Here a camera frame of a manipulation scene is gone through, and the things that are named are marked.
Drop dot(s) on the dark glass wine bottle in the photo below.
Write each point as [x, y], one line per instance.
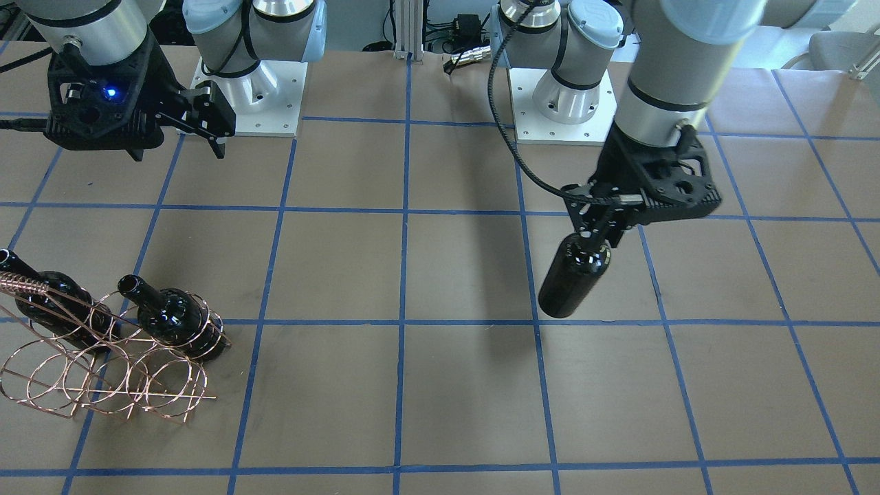
[576, 267]

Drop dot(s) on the black power adapter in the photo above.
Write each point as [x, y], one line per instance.
[467, 28]

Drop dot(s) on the aluminium frame post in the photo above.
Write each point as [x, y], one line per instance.
[409, 30]

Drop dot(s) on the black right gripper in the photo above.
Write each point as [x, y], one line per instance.
[167, 84]

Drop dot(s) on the grey chair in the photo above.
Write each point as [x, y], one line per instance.
[855, 53]

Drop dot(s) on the copper wire wine basket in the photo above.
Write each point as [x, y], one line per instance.
[135, 375]

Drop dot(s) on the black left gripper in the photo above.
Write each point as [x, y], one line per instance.
[609, 168]

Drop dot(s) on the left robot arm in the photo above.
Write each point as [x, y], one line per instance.
[686, 50]

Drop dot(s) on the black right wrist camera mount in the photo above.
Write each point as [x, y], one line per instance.
[121, 106]

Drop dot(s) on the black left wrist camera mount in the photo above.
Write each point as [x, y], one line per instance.
[674, 182]

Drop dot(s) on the dark wine bottle in basket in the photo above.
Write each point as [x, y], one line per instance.
[175, 318]

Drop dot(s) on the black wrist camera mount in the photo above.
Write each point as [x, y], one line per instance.
[121, 106]
[674, 182]

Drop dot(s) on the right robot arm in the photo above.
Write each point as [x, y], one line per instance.
[229, 37]

